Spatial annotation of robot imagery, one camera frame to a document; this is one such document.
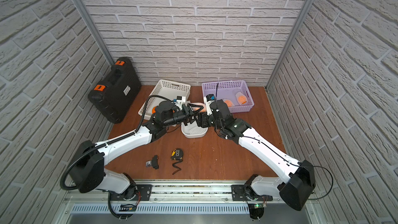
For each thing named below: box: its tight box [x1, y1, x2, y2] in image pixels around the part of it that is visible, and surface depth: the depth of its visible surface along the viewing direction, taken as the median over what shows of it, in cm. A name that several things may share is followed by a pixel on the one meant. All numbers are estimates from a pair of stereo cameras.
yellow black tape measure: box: [170, 148, 183, 161], surface depth 85 cm
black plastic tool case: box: [87, 56, 142, 124], surface depth 92 cm
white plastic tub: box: [180, 120, 209, 138], surface depth 91 cm
